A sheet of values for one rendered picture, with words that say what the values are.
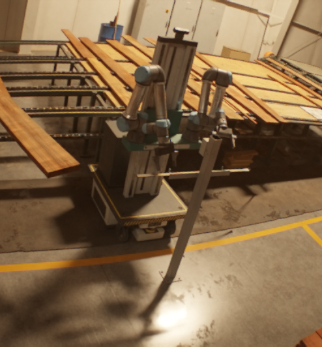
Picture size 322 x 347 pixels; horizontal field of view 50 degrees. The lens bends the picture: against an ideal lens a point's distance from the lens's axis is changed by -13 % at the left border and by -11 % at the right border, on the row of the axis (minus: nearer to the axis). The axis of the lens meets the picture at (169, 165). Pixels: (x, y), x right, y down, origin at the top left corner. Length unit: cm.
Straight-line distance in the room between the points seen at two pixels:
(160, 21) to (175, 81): 682
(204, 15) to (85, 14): 328
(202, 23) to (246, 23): 212
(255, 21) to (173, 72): 941
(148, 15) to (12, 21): 357
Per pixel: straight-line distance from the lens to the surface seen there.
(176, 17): 1003
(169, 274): 316
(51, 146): 279
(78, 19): 975
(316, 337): 233
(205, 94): 297
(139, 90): 262
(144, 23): 968
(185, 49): 303
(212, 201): 431
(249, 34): 1228
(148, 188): 351
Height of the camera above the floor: 224
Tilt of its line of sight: 28 degrees down
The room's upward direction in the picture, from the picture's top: 15 degrees clockwise
